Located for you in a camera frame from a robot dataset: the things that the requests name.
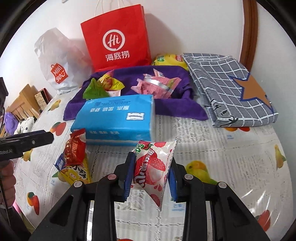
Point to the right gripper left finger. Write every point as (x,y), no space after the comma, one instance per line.
(68,218)

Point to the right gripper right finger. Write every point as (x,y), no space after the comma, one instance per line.
(231,219)

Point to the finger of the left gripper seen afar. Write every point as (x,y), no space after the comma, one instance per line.
(30,140)

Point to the red snack packet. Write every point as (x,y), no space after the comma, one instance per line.
(74,152)

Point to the green snack packet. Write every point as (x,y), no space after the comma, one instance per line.
(95,90)

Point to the white strawberry jelly packet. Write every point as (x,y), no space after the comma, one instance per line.
(152,166)

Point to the yellow pink snack packet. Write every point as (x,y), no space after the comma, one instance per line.
(109,83)

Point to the pink chips bag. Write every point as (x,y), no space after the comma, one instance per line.
(158,85)

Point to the left hand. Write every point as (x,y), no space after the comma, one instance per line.
(9,181)

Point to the blue white snack packet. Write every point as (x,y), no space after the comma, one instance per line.
(60,163)

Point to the brown patterned box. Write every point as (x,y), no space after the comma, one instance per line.
(42,98)

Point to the yellow cartoon snack packet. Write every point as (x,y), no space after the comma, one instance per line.
(71,174)

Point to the white Miniso plastic bag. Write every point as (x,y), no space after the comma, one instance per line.
(64,66)

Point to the blue tissue pack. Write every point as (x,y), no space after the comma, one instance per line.
(117,121)

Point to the grey checked star cloth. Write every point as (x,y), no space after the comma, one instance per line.
(230,94)

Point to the purple towel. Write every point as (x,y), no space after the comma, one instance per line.
(181,103)

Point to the red paper Hi bag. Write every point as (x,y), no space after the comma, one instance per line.
(117,39)

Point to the yellow chips bag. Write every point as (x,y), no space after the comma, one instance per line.
(170,60)

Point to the brown wooden door frame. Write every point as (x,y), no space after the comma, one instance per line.
(250,33)

